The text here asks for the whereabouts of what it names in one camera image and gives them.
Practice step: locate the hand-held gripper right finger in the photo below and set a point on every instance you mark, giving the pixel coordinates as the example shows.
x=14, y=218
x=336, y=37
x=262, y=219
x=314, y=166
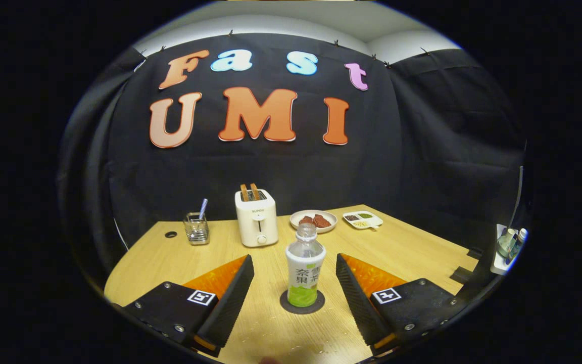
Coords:
x=359, y=303

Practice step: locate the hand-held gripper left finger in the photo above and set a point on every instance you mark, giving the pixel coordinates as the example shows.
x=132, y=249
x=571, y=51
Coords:
x=230, y=303

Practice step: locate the dark round coaster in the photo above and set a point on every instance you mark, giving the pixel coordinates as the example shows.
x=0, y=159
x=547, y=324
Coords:
x=283, y=303

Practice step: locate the clear juice bottle white label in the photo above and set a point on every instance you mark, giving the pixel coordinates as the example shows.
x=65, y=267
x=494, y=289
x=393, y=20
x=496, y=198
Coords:
x=303, y=275

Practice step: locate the green glass bottle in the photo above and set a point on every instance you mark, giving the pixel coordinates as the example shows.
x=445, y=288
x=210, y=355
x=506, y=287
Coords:
x=504, y=245

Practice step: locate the dark bottle white cap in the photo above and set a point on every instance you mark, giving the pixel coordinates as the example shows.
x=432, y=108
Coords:
x=518, y=245

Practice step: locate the wooden table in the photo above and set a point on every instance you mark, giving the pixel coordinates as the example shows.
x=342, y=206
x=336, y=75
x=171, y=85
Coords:
x=271, y=328

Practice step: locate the white divided dish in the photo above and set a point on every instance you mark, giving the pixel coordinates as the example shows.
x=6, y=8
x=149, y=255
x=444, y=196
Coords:
x=372, y=222

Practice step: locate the round plate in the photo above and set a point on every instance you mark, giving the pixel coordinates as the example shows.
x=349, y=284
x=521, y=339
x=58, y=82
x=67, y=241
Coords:
x=331, y=225

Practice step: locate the white toaster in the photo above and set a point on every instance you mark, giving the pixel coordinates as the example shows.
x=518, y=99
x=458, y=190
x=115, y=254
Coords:
x=256, y=222

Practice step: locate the brown food piece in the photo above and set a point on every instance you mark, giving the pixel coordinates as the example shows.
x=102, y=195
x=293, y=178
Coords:
x=306, y=221
x=322, y=221

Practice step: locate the striped drinking straw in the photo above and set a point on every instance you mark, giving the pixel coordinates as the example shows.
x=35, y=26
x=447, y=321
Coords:
x=203, y=208

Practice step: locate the black table edge clamp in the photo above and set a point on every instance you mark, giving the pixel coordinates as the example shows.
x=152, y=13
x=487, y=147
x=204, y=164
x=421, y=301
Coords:
x=474, y=252
x=461, y=275

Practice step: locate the toast slice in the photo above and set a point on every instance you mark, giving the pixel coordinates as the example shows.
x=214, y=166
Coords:
x=254, y=192
x=244, y=193

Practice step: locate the white side shelf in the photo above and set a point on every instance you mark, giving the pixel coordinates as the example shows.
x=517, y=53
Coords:
x=498, y=265

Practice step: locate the black backdrop cloth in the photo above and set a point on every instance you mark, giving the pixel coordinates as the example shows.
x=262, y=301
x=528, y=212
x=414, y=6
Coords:
x=422, y=151

